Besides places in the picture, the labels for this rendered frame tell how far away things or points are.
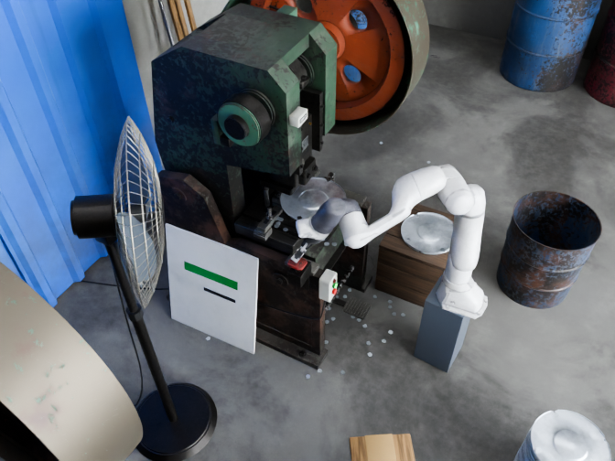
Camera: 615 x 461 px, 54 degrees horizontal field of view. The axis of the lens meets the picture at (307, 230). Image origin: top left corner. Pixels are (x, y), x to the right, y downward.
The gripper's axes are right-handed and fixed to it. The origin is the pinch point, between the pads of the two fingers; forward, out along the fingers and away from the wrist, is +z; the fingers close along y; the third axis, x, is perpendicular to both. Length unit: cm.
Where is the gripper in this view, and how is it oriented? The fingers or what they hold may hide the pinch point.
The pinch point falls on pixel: (296, 255)
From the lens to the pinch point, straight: 237.7
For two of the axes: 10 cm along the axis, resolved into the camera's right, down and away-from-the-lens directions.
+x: -8.0, -5.9, 0.0
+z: -3.6, 4.9, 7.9
